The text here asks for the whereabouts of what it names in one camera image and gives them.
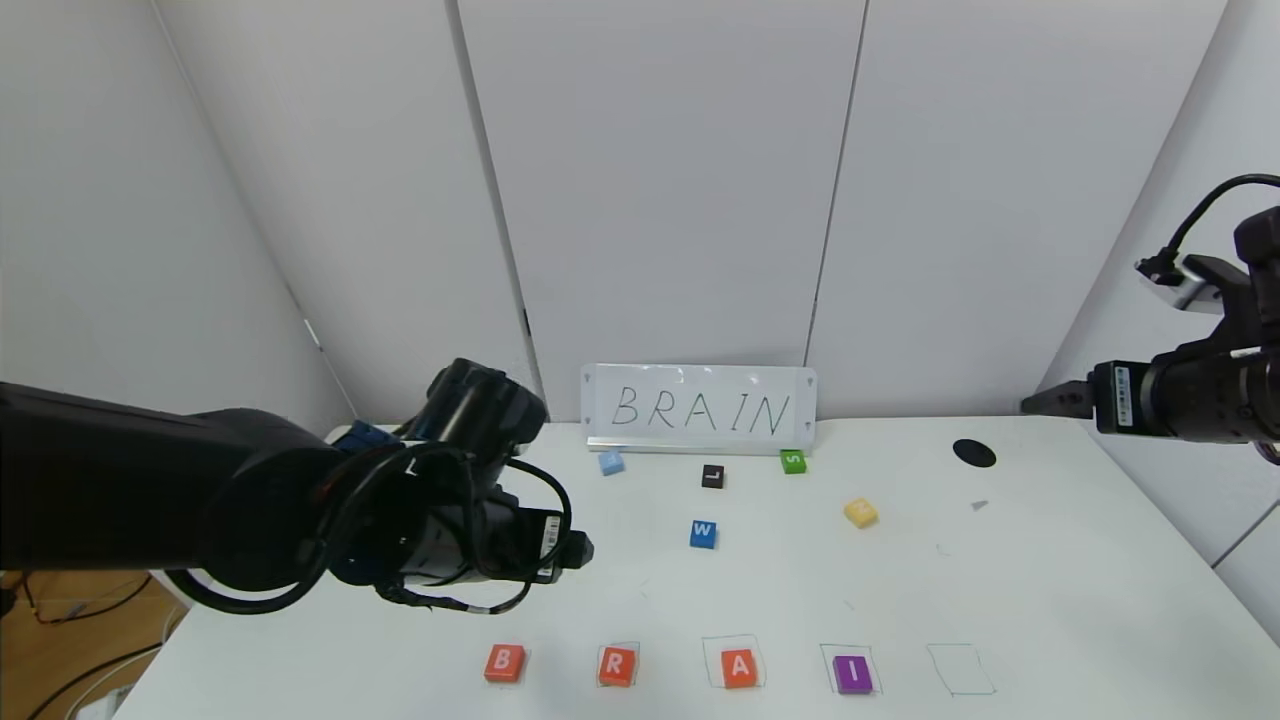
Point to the purple block letter I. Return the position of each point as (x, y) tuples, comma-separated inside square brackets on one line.
[(853, 673)]

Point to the orange block letter R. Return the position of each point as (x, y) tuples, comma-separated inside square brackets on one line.
[(617, 666)]

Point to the green block letter S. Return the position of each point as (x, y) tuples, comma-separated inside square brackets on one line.
[(793, 462)]

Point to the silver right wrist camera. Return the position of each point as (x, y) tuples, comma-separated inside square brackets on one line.
[(1183, 288)]

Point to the yellow block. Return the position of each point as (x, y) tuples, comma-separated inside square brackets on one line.
[(860, 513)]

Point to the light blue block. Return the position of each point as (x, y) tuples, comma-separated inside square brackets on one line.
[(612, 462)]

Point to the white sign reading BRAIN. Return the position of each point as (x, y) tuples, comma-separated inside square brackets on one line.
[(700, 410)]

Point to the blue block letter W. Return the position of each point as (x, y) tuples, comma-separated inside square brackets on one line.
[(703, 534)]

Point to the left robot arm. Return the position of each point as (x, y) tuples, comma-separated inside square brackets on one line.
[(120, 480)]

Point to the orange block letter B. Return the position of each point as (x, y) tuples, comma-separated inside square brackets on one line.
[(505, 662)]

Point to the orange block letter A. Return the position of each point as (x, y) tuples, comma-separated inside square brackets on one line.
[(739, 667)]

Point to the white power strip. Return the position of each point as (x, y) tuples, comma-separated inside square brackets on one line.
[(105, 708)]

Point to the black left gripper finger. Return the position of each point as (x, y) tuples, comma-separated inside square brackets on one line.
[(577, 551)]

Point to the black round table grommet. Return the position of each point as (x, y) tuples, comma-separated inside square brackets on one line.
[(974, 453)]

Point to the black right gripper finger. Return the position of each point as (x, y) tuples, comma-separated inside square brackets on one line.
[(1066, 401)]

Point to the black block letter L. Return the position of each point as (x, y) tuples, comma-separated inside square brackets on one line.
[(712, 476)]

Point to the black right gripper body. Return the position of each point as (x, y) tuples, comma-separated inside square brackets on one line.
[(1116, 396)]

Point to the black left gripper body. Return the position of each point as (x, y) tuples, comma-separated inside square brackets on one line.
[(549, 541)]

